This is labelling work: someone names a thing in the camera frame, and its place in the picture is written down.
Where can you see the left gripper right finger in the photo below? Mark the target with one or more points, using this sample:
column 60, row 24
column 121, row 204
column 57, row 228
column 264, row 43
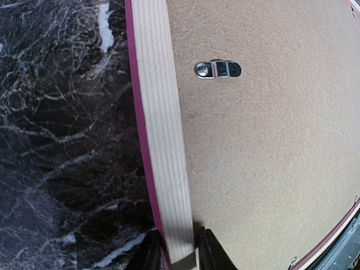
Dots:
column 212, row 255

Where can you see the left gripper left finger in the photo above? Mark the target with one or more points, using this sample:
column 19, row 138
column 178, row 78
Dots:
column 148, row 255

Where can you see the brown cardboard backing board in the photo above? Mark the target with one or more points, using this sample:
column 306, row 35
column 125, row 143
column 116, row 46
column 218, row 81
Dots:
column 269, row 94

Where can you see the pink wooden picture frame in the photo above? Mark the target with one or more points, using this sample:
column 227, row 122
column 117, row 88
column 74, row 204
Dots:
column 159, row 119

